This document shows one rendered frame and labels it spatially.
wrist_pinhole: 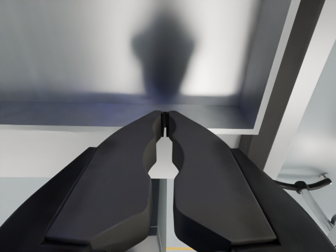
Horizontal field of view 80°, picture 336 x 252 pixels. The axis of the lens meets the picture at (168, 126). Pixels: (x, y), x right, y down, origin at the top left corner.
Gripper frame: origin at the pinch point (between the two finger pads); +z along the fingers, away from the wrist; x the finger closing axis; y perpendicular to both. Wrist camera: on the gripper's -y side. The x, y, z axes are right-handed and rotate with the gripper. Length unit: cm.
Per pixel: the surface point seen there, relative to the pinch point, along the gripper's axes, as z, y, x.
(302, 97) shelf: 3.7, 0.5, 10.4
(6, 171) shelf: 3.7, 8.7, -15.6
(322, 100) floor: 91, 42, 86
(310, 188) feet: 78, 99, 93
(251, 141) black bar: 1.7, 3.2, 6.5
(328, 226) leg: 52, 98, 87
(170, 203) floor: 91, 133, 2
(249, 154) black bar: 1.6, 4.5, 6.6
